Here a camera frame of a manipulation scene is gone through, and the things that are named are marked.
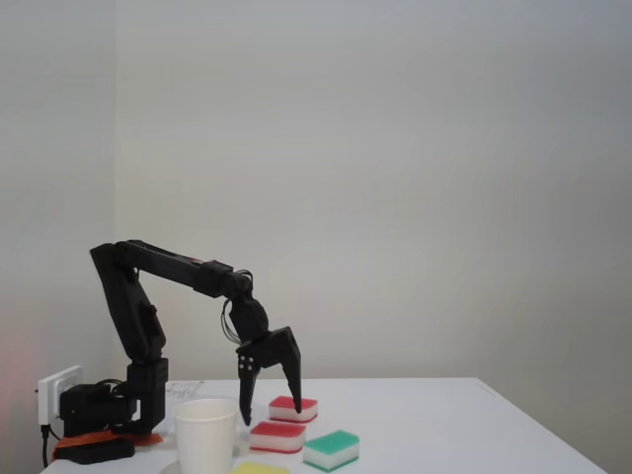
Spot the white paper cup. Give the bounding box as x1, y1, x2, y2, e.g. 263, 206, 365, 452
171, 398, 240, 474

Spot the yellow sponge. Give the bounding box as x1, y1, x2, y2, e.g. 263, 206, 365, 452
229, 460, 291, 474

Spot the printed paper sheet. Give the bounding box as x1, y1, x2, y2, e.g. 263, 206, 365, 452
165, 379, 206, 400

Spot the orange clamp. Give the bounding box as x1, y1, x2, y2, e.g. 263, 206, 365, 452
53, 429, 164, 449

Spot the green and white sponge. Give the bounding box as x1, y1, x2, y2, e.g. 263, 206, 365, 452
302, 429, 360, 469

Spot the black power cable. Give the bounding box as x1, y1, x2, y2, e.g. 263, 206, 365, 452
40, 423, 63, 468

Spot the black clamp block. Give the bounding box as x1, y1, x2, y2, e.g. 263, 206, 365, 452
52, 437, 136, 465

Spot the black gripper wire loop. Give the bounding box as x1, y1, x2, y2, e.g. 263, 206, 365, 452
219, 295, 244, 345

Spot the red and white sponge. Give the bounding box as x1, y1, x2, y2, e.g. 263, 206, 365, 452
249, 421, 307, 454
268, 395, 319, 425

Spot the white power socket strip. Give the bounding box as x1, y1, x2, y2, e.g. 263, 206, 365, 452
38, 364, 84, 427

